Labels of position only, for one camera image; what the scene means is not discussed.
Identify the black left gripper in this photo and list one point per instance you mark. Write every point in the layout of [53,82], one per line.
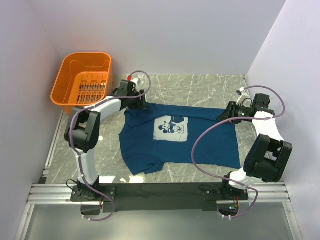
[141,104]

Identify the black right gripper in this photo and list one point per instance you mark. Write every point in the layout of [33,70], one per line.
[229,113]

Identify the orange plastic basket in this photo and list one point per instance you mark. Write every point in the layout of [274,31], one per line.
[84,78]

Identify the blue t shirt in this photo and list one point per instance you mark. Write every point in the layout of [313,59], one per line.
[163,134]

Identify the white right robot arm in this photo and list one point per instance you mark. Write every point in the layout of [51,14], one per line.
[269,154]

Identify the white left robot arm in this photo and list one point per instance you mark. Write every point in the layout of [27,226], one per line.
[83,131]

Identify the black base beam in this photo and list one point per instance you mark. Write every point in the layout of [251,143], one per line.
[154,196]

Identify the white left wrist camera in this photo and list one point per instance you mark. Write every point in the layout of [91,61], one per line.
[136,80]

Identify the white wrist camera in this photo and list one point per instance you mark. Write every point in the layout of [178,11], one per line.
[136,80]
[243,96]

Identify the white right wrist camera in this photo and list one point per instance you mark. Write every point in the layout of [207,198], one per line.
[243,96]

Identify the aluminium frame rail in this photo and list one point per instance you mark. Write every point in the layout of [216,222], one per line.
[60,194]

